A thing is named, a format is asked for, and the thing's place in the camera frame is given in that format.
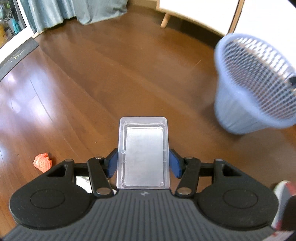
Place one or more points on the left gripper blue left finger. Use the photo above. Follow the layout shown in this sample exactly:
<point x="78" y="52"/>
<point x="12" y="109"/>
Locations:
<point x="111" y="163"/>

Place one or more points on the orange crumpled wrapper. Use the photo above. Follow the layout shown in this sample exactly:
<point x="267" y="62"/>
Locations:
<point x="42" y="162"/>

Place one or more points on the blue mesh plastic basket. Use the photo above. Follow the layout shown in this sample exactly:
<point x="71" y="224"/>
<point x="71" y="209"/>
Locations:
<point x="256" y="85"/>

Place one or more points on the clear plastic box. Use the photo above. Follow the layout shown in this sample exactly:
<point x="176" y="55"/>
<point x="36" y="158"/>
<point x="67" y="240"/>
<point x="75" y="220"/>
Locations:
<point x="143" y="153"/>

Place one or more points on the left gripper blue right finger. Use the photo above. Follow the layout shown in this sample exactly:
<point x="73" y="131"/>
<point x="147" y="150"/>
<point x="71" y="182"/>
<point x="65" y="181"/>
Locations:
<point x="176" y="164"/>

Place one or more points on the white wooden cabinet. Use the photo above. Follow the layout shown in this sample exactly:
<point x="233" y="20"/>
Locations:
<point x="268" y="20"/>

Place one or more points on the teal curtain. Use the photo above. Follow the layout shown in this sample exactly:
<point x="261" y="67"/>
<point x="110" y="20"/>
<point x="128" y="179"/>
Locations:
<point x="49" y="13"/>

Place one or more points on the white red shoe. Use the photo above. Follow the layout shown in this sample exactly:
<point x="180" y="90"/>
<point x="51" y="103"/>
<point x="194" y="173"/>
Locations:
<point x="285" y="215"/>

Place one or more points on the dark door mat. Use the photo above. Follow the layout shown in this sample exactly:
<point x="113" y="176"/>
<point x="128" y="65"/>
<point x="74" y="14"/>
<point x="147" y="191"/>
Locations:
<point x="16" y="56"/>

